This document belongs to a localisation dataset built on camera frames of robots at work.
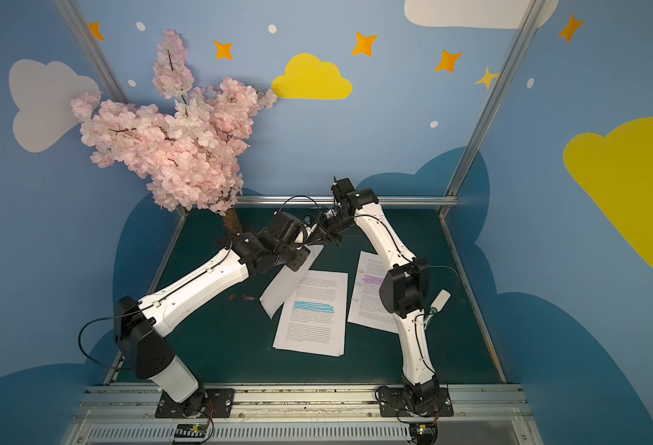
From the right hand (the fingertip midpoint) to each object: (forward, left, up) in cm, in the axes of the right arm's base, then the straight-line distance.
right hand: (310, 238), depth 84 cm
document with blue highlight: (-16, -1, -22) cm, 27 cm away
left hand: (-3, +2, +2) cm, 5 cm away
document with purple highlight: (-11, -19, -22) cm, 31 cm away
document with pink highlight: (-15, +5, -2) cm, 16 cm away
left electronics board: (-49, +28, -25) cm, 62 cm away
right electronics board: (-45, -34, -25) cm, 62 cm away
